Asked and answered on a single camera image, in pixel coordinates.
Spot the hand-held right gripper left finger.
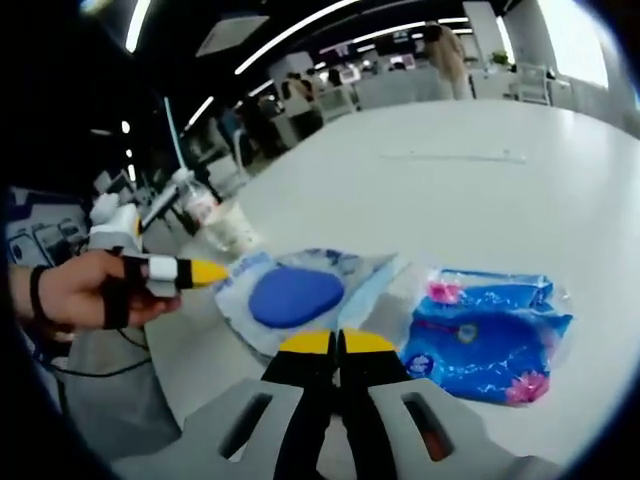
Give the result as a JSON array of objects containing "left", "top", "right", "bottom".
[{"left": 112, "top": 329, "right": 338, "bottom": 480}]

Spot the open laptop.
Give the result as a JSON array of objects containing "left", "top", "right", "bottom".
[{"left": 137, "top": 97, "right": 211, "bottom": 232}]

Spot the clear packet with blue oval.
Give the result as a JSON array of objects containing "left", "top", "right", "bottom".
[{"left": 213, "top": 246, "right": 401, "bottom": 357}]

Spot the person's left hand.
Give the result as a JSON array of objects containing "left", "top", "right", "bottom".
[{"left": 38, "top": 248, "right": 184, "bottom": 330}]

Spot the blue tissue packet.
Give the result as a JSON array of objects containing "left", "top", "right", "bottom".
[{"left": 398, "top": 266, "right": 575, "bottom": 410}]

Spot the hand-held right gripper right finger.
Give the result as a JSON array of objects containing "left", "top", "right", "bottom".
[{"left": 337, "top": 328, "right": 550, "bottom": 480}]

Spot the white table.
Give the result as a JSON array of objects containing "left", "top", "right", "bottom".
[{"left": 149, "top": 97, "right": 640, "bottom": 471}]

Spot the white chair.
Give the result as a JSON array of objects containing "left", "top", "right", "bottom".
[{"left": 510, "top": 63, "right": 552, "bottom": 105}]

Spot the clear plastic water bottle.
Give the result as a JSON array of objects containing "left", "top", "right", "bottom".
[{"left": 171, "top": 168, "right": 222, "bottom": 232}]

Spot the black wrist strap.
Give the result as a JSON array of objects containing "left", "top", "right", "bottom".
[{"left": 28, "top": 264, "right": 52, "bottom": 322}]

